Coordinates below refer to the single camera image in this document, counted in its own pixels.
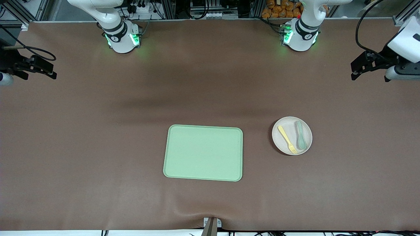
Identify yellow plastic fork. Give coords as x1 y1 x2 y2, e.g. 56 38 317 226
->
278 126 298 154

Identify beige speckled round plate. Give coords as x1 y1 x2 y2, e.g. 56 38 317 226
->
272 117 313 156

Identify brown table mat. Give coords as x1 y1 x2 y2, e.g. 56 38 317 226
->
0 18 420 232

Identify pale green plastic spoon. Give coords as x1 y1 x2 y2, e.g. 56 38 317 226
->
294 121 307 150

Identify orange snack packets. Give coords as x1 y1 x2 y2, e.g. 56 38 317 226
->
261 0 304 19

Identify white power strip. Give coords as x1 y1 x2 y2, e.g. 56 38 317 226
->
129 0 155 14

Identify light green rectangular tray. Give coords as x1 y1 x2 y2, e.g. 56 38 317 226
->
163 125 243 182

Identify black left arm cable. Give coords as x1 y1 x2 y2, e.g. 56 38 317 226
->
355 0 394 61

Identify aluminium frame profile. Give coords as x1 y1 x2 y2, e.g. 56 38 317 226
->
392 0 420 27
0 0 50 30

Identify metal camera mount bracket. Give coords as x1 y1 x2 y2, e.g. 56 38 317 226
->
201 217 222 236

